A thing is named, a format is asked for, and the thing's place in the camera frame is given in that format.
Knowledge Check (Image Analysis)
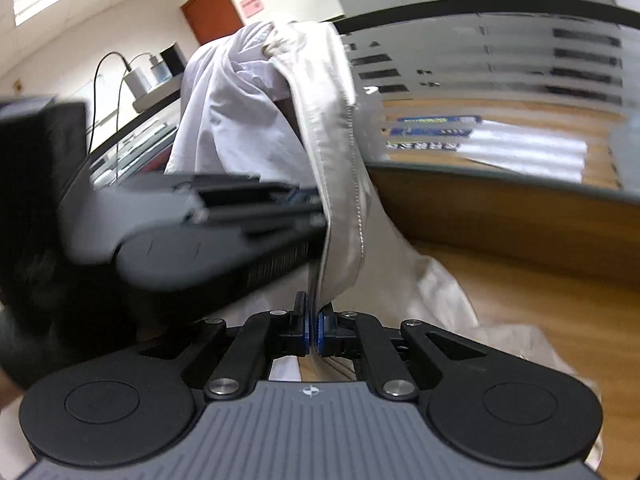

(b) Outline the cream white jacket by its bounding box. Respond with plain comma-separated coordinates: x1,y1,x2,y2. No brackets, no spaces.
167,23,564,368

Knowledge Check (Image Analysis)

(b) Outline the brown wooden door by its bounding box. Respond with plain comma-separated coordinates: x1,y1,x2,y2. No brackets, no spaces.
181,0,243,44

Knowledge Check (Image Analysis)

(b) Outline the white charger with cable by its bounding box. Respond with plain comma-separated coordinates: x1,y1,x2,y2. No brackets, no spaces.
87,51,166,166

